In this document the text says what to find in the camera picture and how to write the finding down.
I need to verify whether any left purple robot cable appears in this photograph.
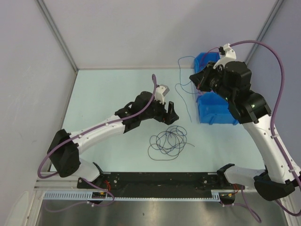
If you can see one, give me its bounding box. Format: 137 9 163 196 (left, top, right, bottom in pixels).
37 73 158 212

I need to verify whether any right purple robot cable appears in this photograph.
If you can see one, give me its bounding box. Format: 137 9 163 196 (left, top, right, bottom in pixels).
230 40 301 223

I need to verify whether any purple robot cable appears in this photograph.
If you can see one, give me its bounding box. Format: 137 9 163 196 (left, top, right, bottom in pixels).
230 40 301 223
37 73 158 212

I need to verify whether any dark blue cable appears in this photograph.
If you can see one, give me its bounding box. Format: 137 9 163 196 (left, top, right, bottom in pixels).
150 126 189 157

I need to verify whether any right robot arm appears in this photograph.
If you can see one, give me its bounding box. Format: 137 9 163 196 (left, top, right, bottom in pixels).
190 61 301 201

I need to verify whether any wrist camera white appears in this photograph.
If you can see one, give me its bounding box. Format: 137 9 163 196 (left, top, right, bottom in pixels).
154 84 169 105
213 43 237 69

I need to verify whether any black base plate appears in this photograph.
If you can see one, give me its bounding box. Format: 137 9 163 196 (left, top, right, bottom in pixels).
92 172 237 199

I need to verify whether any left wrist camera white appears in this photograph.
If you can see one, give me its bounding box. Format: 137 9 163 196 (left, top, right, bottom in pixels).
154 84 169 105

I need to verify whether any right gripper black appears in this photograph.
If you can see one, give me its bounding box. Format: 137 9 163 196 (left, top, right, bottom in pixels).
190 61 234 103

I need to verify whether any white cable duct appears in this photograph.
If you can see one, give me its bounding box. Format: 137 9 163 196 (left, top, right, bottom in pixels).
44 191 220 202

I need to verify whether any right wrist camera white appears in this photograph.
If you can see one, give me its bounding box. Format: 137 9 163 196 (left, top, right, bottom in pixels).
213 43 237 69

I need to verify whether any blue bin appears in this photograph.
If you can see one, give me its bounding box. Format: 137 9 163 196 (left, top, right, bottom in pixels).
193 51 220 73
197 92 238 125

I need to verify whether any brown cable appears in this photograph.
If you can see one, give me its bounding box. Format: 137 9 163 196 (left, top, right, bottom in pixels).
147 138 196 162

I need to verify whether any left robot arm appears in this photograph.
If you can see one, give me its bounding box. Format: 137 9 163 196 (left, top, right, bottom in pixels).
47 91 179 188

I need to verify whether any far blue bin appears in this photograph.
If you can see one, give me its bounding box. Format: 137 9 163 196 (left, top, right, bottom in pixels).
193 51 220 73

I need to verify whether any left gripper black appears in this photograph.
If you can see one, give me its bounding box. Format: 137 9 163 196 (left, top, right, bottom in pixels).
140 96 178 125

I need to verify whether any light blue cable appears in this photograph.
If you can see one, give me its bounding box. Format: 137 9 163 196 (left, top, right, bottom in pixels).
175 56 200 123

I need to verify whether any aluminium frame rail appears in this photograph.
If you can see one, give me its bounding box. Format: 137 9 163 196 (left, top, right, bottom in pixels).
37 169 269 190

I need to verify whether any near blue bin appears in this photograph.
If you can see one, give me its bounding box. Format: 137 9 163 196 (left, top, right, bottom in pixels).
197 92 238 125

